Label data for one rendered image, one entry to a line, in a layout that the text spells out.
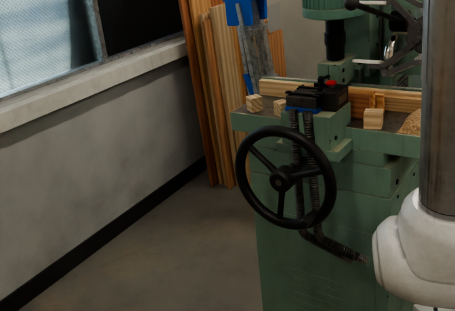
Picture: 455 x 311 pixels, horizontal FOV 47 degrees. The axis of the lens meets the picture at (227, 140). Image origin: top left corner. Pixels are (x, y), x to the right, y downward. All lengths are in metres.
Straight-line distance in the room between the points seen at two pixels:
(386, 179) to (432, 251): 0.56
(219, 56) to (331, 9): 1.47
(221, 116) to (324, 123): 1.64
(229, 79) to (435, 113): 2.19
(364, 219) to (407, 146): 0.27
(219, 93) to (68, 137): 0.88
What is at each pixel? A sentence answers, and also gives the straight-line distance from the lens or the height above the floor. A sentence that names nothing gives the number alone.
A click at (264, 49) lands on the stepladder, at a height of 0.87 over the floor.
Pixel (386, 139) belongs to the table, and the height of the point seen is 0.88.
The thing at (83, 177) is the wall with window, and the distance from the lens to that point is 2.56.
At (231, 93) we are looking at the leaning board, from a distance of 2.92.
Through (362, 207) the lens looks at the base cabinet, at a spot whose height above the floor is 0.67.
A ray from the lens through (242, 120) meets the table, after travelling 1.56.
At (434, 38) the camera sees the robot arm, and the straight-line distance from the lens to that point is 0.74.
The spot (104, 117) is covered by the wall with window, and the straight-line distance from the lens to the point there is 2.60.
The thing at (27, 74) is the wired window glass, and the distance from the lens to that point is 2.39.
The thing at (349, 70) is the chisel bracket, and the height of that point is 1.00.
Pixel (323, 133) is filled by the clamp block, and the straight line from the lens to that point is 1.32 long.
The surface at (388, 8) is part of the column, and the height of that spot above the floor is 1.15.
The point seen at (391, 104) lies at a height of 0.92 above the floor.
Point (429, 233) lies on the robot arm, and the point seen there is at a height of 0.94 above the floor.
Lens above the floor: 1.41
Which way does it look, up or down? 22 degrees down
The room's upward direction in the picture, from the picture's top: 6 degrees counter-clockwise
